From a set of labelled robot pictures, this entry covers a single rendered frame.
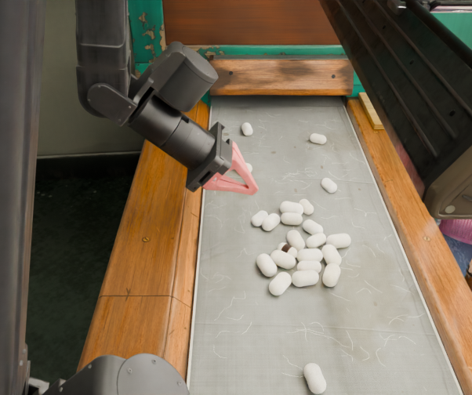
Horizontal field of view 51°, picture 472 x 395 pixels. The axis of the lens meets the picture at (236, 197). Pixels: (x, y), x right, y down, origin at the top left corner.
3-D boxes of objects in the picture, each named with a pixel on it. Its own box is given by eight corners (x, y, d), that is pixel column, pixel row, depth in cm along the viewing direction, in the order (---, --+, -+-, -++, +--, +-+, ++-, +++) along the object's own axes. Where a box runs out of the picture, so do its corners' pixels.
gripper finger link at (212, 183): (270, 159, 74) (222, 122, 70) (272, 186, 68) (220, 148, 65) (240, 186, 77) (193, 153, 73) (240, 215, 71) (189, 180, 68)
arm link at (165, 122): (124, 110, 67) (117, 128, 62) (154, 72, 64) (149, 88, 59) (165, 139, 70) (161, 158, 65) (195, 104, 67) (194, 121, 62)
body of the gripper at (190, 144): (228, 127, 71) (187, 96, 68) (226, 165, 63) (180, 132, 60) (200, 156, 74) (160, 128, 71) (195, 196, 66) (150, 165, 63)
